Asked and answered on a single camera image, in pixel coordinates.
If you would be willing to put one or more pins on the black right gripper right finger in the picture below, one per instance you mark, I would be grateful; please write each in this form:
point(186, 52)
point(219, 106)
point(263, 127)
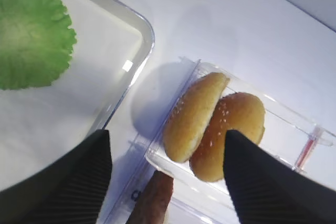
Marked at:
point(263, 190)

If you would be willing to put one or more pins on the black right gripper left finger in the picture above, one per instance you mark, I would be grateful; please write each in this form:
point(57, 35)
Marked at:
point(70, 190)

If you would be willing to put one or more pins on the right brown meat patty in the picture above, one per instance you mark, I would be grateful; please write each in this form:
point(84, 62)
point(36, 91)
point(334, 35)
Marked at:
point(152, 205)

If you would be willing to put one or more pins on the flat round green lettuce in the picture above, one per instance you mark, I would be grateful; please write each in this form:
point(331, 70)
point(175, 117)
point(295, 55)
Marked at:
point(37, 43)

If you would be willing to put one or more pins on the right clear acrylic rack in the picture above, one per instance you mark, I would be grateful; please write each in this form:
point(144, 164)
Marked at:
point(140, 124)

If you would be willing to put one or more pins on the red rod in rack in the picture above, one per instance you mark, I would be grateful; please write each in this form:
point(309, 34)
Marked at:
point(312, 141)

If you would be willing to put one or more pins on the right sesame bun top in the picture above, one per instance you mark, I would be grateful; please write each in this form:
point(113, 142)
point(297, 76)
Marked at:
point(240, 111)

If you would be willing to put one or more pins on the sesame bun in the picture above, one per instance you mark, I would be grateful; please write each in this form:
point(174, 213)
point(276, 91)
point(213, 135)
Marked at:
point(240, 111)
point(186, 124)

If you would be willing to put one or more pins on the left sesame bun top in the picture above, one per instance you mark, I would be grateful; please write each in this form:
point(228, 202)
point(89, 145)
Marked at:
point(186, 124)

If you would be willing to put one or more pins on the silver metal baking tray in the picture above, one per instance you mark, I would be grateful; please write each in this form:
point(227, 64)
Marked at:
point(38, 126)

